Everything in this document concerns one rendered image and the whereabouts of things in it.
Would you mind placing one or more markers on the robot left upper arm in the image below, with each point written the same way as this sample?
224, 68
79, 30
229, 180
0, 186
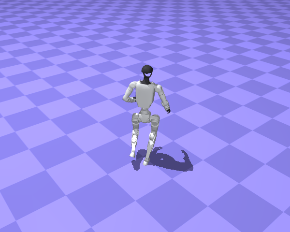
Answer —
129, 91

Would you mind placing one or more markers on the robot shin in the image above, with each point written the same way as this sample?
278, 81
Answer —
150, 147
133, 141

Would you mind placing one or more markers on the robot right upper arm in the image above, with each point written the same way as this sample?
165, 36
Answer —
159, 90

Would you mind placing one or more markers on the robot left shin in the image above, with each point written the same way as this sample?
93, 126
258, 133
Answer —
133, 141

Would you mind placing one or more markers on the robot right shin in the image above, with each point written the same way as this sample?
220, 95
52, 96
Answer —
150, 147

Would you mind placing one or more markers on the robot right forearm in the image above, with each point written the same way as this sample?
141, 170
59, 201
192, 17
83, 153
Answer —
167, 107

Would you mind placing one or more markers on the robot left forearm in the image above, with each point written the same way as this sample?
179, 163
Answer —
132, 99

